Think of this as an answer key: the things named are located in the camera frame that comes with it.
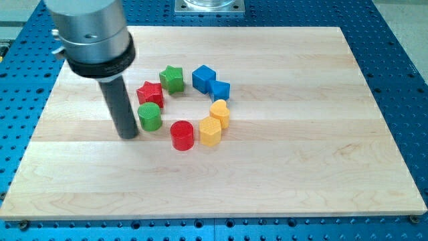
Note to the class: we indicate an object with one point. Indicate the red cylinder block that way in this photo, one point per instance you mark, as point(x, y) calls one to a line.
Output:
point(182, 135)

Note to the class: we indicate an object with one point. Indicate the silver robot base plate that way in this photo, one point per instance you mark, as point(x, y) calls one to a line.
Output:
point(209, 6)

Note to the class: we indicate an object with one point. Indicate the green star block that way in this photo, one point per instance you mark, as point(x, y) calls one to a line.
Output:
point(172, 80)

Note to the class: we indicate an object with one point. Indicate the blue perforated metal table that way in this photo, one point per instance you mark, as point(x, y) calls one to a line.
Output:
point(29, 71)

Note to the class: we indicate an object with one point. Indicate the blue pentagon block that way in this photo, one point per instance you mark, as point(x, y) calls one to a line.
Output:
point(219, 90)

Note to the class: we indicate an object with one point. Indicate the light wooden board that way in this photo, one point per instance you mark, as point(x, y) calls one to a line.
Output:
point(305, 137)

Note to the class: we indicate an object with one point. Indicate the yellow heart block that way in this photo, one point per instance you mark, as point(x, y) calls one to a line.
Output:
point(220, 111)

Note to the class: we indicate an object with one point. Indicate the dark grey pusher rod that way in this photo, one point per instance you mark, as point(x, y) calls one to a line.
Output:
point(116, 96)

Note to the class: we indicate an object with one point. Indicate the red star block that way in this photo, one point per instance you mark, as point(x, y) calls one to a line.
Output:
point(150, 92)

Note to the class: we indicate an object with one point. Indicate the yellow hexagon block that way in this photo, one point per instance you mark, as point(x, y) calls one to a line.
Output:
point(210, 131)

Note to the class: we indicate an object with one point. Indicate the blue cube block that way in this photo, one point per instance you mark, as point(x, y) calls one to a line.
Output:
point(202, 77)

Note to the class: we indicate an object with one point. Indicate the green cylinder block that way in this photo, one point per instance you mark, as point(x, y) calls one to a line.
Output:
point(149, 115)

